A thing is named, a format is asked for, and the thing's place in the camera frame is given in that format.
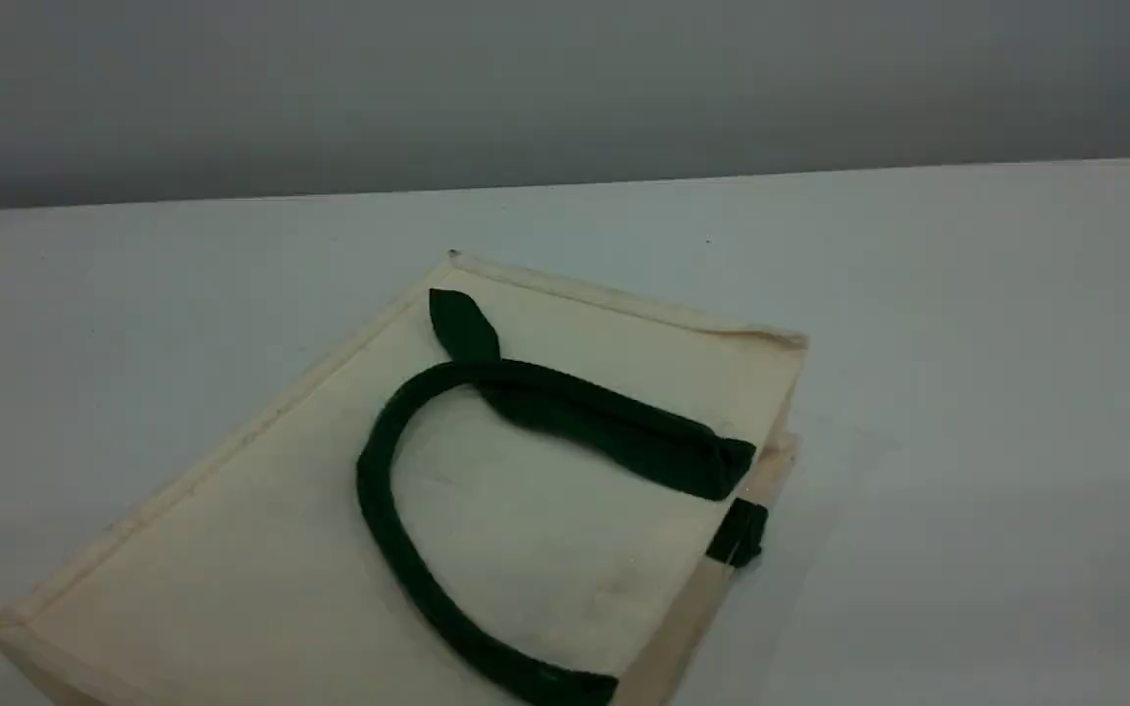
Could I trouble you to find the white canvas bag green handles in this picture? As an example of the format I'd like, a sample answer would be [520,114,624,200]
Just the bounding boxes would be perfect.
[0,250,809,706]

